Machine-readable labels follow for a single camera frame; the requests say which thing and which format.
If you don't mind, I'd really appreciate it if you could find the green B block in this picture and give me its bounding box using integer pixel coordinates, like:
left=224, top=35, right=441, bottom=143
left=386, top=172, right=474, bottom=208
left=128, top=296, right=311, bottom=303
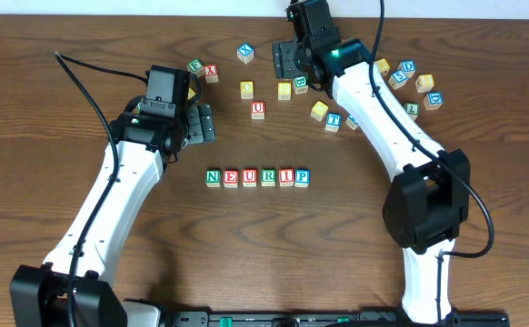
left=293, top=76, right=309, bottom=94

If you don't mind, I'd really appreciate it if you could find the green N block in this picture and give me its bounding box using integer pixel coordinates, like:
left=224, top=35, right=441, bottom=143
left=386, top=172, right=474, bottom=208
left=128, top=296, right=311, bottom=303
left=205, top=170, right=222, bottom=188

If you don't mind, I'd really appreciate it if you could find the red U block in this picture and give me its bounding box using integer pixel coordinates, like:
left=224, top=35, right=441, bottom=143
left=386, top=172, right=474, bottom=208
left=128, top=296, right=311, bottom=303
left=250, top=101, right=265, bottom=120
left=242, top=169, right=258, bottom=187

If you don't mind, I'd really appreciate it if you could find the red E block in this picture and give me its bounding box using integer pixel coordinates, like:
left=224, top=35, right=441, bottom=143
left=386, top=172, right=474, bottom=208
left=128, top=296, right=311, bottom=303
left=223, top=170, right=239, bottom=188

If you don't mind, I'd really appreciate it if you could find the green R block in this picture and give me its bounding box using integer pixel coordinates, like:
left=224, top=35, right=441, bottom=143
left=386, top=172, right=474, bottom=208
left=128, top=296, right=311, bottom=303
left=261, top=169, right=276, bottom=187

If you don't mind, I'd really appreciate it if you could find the red I block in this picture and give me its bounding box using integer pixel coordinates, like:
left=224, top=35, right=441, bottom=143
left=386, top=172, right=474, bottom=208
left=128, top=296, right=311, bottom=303
left=279, top=168, right=294, bottom=187

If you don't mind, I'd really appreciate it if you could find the blue P block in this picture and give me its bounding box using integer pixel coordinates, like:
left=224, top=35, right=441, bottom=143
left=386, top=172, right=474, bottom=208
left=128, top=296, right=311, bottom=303
left=294, top=169, right=311, bottom=188

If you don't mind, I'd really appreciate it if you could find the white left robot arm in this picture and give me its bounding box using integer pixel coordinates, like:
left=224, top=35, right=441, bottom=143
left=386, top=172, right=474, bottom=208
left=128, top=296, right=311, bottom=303
left=10, top=104, right=215, bottom=326

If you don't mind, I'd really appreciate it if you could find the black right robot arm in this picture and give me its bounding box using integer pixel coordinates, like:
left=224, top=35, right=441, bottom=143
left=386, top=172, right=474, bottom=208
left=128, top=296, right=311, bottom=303
left=272, top=39, right=470, bottom=324

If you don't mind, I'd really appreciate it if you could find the blue X block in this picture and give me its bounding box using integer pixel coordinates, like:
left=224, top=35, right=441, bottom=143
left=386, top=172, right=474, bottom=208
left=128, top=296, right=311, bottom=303
left=236, top=43, right=255, bottom=64

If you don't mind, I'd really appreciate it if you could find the yellow O block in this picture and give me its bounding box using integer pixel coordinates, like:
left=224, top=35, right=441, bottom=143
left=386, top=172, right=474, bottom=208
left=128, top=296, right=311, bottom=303
left=240, top=81, right=255, bottom=100

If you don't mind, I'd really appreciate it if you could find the red Y block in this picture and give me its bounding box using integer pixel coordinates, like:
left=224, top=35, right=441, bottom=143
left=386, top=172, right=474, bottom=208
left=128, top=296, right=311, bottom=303
left=204, top=64, right=219, bottom=84

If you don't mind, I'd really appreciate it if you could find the green F block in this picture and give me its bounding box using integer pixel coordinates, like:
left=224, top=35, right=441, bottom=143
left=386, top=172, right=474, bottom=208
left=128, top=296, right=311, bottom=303
left=187, top=58, right=205, bottom=77

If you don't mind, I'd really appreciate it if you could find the blue T block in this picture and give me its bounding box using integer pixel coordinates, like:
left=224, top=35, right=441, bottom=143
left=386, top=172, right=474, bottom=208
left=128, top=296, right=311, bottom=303
left=324, top=113, right=342, bottom=133

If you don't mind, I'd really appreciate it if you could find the blue 2 block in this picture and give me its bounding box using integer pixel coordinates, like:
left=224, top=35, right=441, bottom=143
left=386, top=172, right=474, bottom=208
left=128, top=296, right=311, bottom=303
left=345, top=115, right=359, bottom=130

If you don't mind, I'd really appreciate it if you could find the yellow monkey picture block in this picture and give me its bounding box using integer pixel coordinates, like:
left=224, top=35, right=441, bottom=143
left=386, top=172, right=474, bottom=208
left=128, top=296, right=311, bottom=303
left=374, top=58, right=390, bottom=76

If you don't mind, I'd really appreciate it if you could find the blue 5 block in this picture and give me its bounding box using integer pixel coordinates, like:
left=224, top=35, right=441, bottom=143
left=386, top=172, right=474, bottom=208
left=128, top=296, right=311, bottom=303
left=388, top=70, right=408, bottom=90

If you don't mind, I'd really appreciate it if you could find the blue D block rear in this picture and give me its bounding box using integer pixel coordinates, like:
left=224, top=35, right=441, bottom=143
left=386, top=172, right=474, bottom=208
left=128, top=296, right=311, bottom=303
left=398, top=60, right=416, bottom=78

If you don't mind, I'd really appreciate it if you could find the blue d block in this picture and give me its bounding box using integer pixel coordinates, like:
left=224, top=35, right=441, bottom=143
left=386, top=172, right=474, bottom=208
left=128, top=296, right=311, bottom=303
left=398, top=60, right=416, bottom=78
left=424, top=92, right=444, bottom=111

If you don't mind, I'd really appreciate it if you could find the green 7 block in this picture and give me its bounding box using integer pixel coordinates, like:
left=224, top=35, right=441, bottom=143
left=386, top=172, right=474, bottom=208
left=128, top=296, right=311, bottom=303
left=404, top=103, right=420, bottom=121

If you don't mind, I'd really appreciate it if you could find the blue D block front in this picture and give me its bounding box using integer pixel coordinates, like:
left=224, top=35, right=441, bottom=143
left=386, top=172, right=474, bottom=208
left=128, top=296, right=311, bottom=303
left=424, top=92, right=444, bottom=111

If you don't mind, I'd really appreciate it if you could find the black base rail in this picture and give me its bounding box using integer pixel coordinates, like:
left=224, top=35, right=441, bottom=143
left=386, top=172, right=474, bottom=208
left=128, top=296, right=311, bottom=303
left=123, top=297, right=511, bottom=327

